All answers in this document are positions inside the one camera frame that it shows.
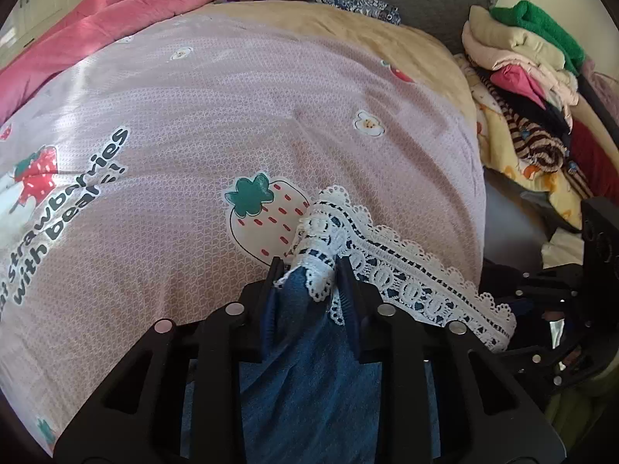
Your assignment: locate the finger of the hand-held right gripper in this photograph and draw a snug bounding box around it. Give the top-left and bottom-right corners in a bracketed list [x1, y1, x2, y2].
[484, 262, 588, 301]
[498, 338, 605, 388]

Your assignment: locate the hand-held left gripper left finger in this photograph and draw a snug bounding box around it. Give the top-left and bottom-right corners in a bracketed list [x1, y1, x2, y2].
[55, 256, 286, 464]

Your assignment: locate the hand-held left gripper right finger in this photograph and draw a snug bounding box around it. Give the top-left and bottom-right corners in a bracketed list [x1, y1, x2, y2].
[336, 256, 566, 464]

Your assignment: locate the blue denim pants lace hem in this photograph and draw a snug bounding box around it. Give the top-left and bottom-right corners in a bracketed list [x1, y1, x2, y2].
[181, 184, 517, 464]

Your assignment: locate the olive green cloth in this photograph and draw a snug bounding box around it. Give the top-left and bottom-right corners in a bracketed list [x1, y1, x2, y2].
[546, 377, 619, 445]

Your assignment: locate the pile of folded clothes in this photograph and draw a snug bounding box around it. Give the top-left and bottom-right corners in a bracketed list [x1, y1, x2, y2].
[455, 0, 619, 233]

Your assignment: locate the pink strawberry printed blanket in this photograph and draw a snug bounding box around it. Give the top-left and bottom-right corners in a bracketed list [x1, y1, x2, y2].
[0, 12, 487, 450]

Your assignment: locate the beige bed sheet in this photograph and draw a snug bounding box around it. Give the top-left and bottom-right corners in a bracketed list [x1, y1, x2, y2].
[213, 0, 479, 121]

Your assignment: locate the blue floral cloth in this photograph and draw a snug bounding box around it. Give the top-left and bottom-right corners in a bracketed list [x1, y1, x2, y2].
[319, 0, 402, 25]

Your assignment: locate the pink quilt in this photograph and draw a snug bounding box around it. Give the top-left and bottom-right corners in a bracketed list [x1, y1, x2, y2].
[0, 0, 228, 124]

